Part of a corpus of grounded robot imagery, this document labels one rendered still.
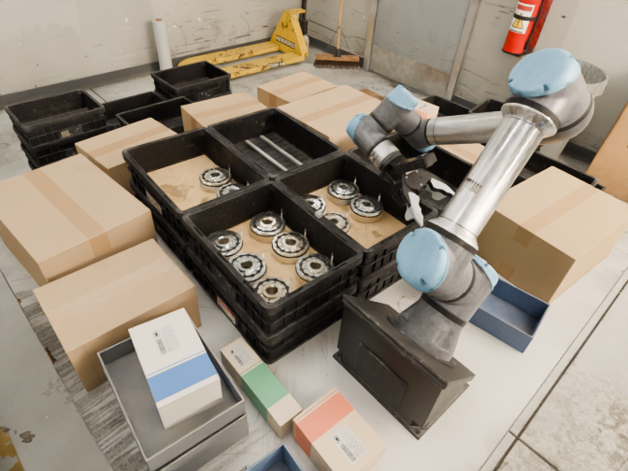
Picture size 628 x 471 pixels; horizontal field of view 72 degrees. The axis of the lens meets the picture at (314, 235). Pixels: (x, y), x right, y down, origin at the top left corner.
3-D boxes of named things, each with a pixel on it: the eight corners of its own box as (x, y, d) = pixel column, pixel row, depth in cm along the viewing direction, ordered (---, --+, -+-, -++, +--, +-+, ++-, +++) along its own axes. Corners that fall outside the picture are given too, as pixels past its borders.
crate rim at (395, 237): (438, 218, 125) (440, 211, 124) (364, 261, 110) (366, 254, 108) (344, 156, 147) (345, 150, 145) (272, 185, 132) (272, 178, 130)
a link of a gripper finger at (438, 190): (450, 202, 120) (421, 190, 120) (463, 190, 115) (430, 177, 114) (449, 210, 119) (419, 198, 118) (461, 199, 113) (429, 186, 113)
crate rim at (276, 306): (364, 261, 110) (366, 254, 108) (267, 319, 94) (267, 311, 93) (272, 185, 132) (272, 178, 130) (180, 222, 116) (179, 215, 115)
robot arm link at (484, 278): (477, 327, 100) (512, 279, 98) (449, 314, 91) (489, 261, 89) (439, 298, 109) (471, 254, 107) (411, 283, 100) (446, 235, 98)
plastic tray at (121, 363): (246, 412, 89) (245, 400, 86) (150, 473, 79) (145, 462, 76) (188, 323, 105) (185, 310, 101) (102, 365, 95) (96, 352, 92)
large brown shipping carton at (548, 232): (530, 210, 166) (552, 165, 153) (607, 256, 149) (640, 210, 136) (463, 249, 146) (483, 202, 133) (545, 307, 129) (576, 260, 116)
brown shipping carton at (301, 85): (301, 102, 225) (303, 71, 214) (333, 117, 214) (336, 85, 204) (257, 119, 207) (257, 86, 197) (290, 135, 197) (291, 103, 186)
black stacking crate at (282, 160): (340, 180, 153) (344, 151, 146) (272, 210, 138) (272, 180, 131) (274, 134, 175) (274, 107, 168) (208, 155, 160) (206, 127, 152)
